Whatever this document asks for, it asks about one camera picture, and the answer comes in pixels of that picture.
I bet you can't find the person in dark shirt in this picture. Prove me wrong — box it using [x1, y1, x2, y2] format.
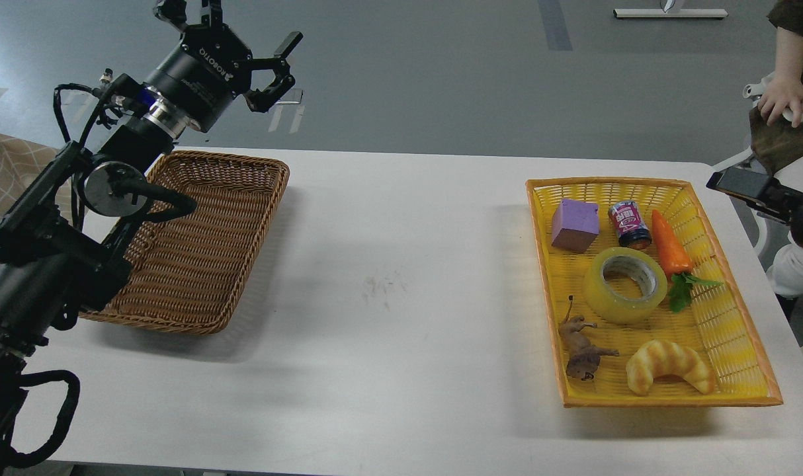
[749, 0, 803, 298]

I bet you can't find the purple foam cube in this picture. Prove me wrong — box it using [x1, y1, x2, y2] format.
[550, 199, 600, 253]

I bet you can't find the toy croissant bread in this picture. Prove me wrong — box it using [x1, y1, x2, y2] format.
[626, 338, 717, 397]

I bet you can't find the brown toy lion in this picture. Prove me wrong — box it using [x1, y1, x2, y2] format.
[558, 295, 621, 381]

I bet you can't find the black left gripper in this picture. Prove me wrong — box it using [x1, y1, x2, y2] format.
[144, 0, 304, 133]

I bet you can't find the yellow plastic basket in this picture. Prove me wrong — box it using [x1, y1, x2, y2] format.
[526, 177, 783, 407]

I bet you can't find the beige checkered cloth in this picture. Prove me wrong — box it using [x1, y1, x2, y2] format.
[0, 133, 58, 221]

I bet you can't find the yellow tape roll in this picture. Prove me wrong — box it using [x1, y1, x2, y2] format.
[582, 247, 667, 325]

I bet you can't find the orange toy carrot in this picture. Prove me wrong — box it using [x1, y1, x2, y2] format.
[652, 209, 722, 313]

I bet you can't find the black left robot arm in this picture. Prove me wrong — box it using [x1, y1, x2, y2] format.
[0, 1, 304, 475]

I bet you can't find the brown wicker basket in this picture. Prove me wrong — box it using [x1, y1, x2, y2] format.
[82, 150, 290, 335]

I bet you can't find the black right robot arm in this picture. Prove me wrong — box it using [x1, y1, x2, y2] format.
[706, 167, 803, 248]

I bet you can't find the white handheld controller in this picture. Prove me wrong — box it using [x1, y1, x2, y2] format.
[743, 71, 803, 128]

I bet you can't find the small purple drink can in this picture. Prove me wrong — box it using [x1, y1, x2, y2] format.
[607, 200, 652, 251]

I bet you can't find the person's hand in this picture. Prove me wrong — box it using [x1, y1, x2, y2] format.
[757, 74, 803, 128]

